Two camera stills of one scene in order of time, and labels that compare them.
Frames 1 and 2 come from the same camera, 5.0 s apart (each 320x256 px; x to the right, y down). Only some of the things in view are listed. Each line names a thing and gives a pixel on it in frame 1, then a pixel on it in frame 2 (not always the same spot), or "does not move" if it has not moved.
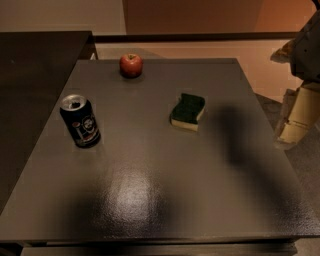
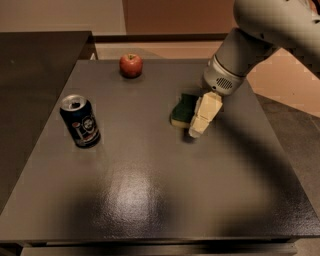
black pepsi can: [81, 120] does not move
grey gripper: [307, 55] -> [219, 79]
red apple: [130, 65] does not move
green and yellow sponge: [187, 111] does not move
